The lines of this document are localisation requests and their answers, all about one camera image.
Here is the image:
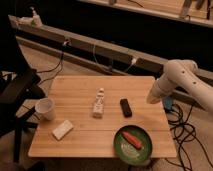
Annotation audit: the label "green plate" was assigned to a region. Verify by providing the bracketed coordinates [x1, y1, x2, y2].
[113, 125, 152, 166]

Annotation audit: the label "black floor cables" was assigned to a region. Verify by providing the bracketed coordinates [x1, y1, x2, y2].
[165, 103, 213, 171]

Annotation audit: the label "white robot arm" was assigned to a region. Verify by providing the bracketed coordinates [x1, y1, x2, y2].
[147, 60, 213, 114]

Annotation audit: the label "white sponge block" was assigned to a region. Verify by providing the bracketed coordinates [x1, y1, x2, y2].
[52, 120, 74, 141]

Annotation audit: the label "white paper cup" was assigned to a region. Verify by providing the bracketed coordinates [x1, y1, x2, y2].
[35, 98, 55, 121]

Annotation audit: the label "black chair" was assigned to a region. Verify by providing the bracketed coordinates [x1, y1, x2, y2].
[0, 13, 47, 164]

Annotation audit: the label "orange carrot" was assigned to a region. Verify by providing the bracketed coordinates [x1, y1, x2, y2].
[122, 131, 142, 149]

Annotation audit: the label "long metal rail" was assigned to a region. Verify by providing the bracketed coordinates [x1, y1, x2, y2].
[9, 14, 213, 85]

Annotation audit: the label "small white bottle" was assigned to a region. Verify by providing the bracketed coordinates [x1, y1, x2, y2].
[92, 88, 105, 118]

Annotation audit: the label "white spray bottle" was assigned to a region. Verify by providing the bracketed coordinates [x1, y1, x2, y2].
[19, 7, 43, 27]

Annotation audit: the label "white cable on rail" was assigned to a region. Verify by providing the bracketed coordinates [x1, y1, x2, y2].
[92, 44, 139, 75]

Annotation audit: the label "wooden shelf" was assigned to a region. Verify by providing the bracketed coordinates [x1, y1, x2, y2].
[79, 0, 213, 28]

